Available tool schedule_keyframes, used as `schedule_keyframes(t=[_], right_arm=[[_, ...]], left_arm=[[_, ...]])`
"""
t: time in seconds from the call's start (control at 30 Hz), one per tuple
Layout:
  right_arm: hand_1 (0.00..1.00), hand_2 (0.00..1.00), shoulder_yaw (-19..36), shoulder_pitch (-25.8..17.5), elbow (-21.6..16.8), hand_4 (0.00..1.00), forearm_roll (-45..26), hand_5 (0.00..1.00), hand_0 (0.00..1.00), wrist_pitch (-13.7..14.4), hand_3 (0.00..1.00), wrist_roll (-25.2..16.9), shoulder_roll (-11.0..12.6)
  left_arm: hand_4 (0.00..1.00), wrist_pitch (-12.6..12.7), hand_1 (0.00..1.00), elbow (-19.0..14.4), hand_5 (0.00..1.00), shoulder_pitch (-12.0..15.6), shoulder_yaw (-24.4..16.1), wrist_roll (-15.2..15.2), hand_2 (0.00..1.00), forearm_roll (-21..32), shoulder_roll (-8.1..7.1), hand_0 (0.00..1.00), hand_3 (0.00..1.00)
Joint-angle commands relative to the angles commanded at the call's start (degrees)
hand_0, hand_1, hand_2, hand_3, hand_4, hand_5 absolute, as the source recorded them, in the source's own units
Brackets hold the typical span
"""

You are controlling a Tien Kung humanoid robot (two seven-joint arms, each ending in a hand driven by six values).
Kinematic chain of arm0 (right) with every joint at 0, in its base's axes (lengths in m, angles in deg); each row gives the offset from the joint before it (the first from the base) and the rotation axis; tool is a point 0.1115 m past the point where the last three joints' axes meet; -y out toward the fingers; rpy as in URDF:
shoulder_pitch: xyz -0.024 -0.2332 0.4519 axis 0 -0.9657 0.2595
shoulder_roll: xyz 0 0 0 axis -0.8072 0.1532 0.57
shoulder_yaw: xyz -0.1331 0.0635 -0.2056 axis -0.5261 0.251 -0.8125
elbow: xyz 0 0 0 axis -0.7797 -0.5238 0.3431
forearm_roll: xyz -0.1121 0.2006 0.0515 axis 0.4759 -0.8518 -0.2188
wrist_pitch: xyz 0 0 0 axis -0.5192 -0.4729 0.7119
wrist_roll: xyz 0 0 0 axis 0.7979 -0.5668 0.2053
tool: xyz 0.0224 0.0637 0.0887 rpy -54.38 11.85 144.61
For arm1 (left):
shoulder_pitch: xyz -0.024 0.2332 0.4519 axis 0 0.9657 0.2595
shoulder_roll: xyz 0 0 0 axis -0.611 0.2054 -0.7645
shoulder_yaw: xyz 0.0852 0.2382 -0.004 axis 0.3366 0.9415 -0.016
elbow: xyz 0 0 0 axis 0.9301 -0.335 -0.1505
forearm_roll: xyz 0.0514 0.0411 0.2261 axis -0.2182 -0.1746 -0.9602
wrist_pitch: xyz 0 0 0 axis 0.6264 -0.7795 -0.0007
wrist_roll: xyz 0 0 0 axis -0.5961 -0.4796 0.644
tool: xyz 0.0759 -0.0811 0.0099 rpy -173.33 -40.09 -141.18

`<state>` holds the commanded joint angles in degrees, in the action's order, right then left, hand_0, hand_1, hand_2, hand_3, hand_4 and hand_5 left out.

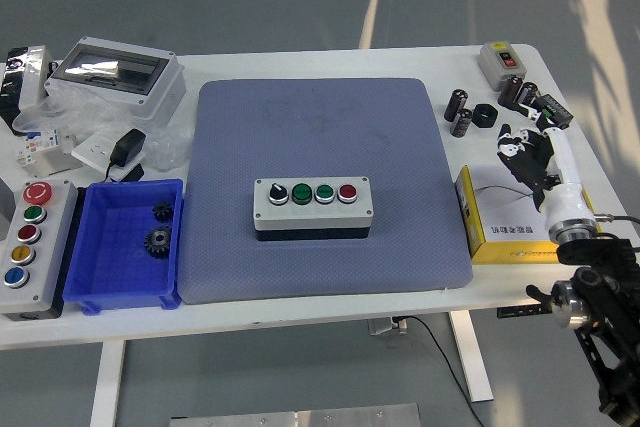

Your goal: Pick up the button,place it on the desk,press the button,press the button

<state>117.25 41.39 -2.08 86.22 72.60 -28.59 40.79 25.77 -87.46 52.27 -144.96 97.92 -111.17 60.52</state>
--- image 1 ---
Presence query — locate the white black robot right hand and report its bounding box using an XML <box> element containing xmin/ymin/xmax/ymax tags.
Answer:
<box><xmin>496</xmin><ymin>102</ymin><xmax>599</xmax><ymax>231</ymax></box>

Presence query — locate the grey four-button control box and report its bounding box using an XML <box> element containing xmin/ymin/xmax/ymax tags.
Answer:
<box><xmin>252</xmin><ymin>176</ymin><xmax>375</xmax><ymax>243</ymax></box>

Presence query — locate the black desk control panel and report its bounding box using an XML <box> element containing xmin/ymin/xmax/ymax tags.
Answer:
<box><xmin>496</xmin><ymin>304</ymin><xmax>546</xmax><ymax>319</ymax></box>

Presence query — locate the grey five-button control box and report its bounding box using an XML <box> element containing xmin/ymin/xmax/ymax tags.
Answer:
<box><xmin>0</xmin><ymin>179</ymin><xmax>79</xmax><ymax>321</ymax></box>

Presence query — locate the yellow white cardboard box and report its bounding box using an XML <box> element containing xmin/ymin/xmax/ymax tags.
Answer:
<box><xmin>454</xmin><ymin>164</ymin><xmax>599</xmax><ymax>266</ymax></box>

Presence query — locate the black module with green terminal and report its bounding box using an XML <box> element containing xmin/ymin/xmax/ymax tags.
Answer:
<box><xmin>532</xmin><ymin>92</ymin><xmax>575</xmax><ymax>131</ymax></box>

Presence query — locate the black cylindrical capacitor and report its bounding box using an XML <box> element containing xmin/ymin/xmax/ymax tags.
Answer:
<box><xmin>449</xmin><ymin>108</ymin><xmax>474</xmax><ymax>138</ymax></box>
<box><xmin>514</xmin><ymin>81</ymin><xmax>540</xmax><ymax>111</ymax></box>
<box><xmin>497</xmin><ymin>75</ymin><xmax>524</xmax><ymax>108</ymax></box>
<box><xmin>444</xmin><ymin>88</ymin><xmax>470</xmax><ymax>123</ymax></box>

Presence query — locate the black hex nut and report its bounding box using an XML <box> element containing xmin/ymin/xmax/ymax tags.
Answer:
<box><xmin>472</xmin><ymin>103</ymin><xmax>500</xmax><ymax>129</ymax></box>

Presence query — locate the white table leg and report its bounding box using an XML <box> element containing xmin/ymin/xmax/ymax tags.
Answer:
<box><xmin>448</xmin><ymin>309</ymin><xmax>495</xmax><ymax>403</ymax></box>
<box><xmin>89</xmin><ymin>339</ymin><xmax>126</xmax><ymax>427</ymax></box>

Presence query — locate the blue-grey textured mat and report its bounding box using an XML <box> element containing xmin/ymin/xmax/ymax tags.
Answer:
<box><xmin>177</xmin><ymin>77</ymin><xmax>474</xmax><ymax>306</ymax></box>

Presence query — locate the large black bevel gear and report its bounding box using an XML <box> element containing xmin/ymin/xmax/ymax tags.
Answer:
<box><xmin>143</xmin><ymin>226</ymin><xmax>175</xmax><ymax>261</ymax></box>

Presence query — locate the black power adapter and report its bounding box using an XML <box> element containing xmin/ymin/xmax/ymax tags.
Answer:
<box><xmin>103</xmin><ymin>128</ymin><xmax>148</xmax><ymax>183</ymax></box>

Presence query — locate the blue plastic bin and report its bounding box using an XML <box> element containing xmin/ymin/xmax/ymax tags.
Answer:
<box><xmin>63</xmin><ymin>178</ymin><xmax>185</xmax><ymax>316</ymax></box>

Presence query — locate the clear plastic bag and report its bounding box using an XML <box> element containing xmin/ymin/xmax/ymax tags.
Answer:
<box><xmin>12</xmin><ymin>81</ymin><xmax>194</xmax><ymax>173</ymax></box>

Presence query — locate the white circuit breaker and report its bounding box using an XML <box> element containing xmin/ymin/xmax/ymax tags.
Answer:
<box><xmin>13</xmin><ymin>127</ymin><xmax>69</xmax><ymax>167</ymax></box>

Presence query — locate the white black wrapped device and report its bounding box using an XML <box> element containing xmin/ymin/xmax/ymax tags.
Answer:
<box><xmin>0</xmin><ymin>45</ymin><xmax>56</xmax><ymax>136</ymax></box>

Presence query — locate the grey metal box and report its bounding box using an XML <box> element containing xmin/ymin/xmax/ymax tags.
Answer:
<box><xmin>0</xmin><ymin>181</ymin><xmax>15</xmax><ymax>243</ymax></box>

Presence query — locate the grey red-black switch box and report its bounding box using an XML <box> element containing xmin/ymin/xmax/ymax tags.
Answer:
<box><xmin>477</xmin><ymin>41</ymin><xmax>529</xmax><ymax>92</ymax></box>

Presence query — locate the black cable under table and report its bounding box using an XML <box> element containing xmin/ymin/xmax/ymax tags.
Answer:
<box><xmin>399</xmin><ymin>315</ymin><xmax>486</xmax><ymax>427</ymax></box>

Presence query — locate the grey bracket under table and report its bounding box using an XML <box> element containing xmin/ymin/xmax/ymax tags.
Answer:
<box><xmin>368</xmin><ymin>315</ymin><xmax>409</xmax><ymax>336</ymax></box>

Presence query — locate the grey metal base plate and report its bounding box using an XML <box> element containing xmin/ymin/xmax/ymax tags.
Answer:
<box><xmin>168</xmin><ymin>402</ymin><xmax>421</xmax><ymax>427</ymax></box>

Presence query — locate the grey enclosure with clear lid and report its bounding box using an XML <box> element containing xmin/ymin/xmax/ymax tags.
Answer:
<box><xmin>43</xmin><ymin>36</ymin><xmax>187</xmax><ymax>121</ymax></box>

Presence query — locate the white wall socket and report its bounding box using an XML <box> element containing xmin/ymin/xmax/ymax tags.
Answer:
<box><xmin>71</xmin><ymin>132</ymin><xmax>144</xmax><ymax>183</ymax></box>

